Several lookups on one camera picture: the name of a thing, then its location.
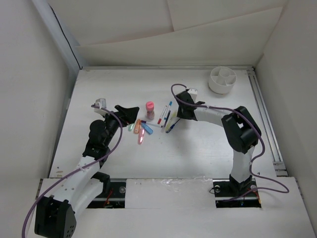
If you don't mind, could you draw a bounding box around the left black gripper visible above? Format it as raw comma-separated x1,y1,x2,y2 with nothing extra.
100,106,139,146

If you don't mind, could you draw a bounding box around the yellow pen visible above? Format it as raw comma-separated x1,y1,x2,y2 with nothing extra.
165,111,177,133

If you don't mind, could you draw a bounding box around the dark blue pen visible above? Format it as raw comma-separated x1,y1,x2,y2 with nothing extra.
162,110,171,132

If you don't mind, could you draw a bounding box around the pink cap small bottle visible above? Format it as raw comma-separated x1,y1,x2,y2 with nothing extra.
146,101,155,120

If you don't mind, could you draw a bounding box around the red cap white marker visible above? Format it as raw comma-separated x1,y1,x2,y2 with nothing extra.
157,105,167,124

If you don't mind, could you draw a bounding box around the blue cap white marker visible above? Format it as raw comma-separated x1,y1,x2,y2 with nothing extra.
164,101,172,120

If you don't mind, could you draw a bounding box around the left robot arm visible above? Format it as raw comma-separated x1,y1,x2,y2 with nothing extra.
34,103,139,238

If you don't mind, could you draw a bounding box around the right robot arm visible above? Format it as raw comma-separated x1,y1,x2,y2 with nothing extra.
175,89,262,195

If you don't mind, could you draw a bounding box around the green highlighter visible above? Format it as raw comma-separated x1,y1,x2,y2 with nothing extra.
128,123,136,131

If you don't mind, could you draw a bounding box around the orange highlighter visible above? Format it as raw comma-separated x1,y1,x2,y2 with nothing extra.
134,119,141,134

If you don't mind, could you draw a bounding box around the pink highlighter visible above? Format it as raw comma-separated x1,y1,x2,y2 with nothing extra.
138,128,145,145

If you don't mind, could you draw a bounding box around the purple cap white marker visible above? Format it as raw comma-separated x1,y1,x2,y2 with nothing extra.
141,120,163,128

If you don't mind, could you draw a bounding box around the blue highlighter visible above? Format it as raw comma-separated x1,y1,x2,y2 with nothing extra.
141,122,153,135

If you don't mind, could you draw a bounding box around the white divided pen holder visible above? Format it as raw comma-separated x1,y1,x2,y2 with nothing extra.
208,66,237,94

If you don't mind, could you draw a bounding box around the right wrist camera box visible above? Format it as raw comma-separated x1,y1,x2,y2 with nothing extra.
187,88,198,102

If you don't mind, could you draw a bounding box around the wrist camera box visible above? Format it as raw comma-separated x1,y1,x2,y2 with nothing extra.
187,88,198,102
92,98,107,117

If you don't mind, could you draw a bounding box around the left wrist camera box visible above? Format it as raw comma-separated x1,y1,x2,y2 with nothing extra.
92,98,107,117

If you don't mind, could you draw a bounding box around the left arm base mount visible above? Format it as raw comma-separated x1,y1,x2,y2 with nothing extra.
87,179,126,209

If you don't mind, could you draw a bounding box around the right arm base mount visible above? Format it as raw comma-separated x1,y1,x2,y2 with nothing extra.
209,178,262,208

